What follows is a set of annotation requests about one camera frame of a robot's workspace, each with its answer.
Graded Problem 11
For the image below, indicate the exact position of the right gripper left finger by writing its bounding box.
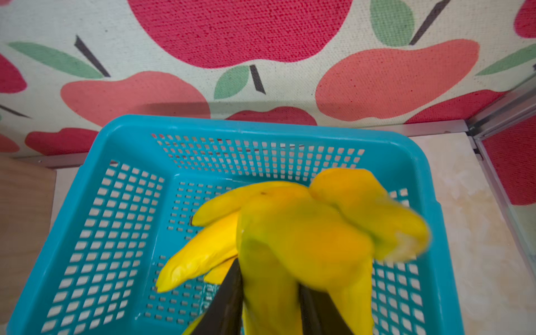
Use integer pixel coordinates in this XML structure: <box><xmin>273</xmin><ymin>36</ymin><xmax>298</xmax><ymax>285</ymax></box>
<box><xmin>191</xmin><ymin>260</ymin><xmax>244</xmax><ymax>335</ymax></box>

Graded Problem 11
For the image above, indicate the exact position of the right aluminium corner post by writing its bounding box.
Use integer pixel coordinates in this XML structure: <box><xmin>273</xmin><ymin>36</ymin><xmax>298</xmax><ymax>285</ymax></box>
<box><xmin>468</xmin><ymin>76</ymin><xmax>535</xmax><ymax>274</ymax></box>

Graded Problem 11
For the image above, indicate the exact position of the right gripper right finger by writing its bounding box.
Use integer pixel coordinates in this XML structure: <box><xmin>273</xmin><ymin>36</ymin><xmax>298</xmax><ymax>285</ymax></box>
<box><xmin>299</xmin><ymin>285</ymin><xmax>353</xmax><ymax>335</ymax></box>

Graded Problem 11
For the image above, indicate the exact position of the wooden shelf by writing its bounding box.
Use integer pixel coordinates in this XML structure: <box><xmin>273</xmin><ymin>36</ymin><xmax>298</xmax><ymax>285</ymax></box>
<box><xmin>1</xmin><ymin>156</ymin><xmax>56</xmax><ymax>324</ymax></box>

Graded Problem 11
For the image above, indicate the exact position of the banana bunch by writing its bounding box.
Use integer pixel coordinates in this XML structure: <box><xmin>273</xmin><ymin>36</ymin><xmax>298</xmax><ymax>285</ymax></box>
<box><xmin>237</xmin><ymin>168</ymin><xmax>431</xmax><ymax>334</ymax></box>
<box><xmin>155</xmin><ymin>181</ymin><xmax>311</xmax><ymax>335</ymax></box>

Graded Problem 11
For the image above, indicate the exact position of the teal plastic basket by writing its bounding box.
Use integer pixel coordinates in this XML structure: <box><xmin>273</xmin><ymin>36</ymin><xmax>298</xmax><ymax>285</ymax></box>
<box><xmin>6</xmin><ymin>115</ymin><xmax>464</xmax><ymax>334</ymax></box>

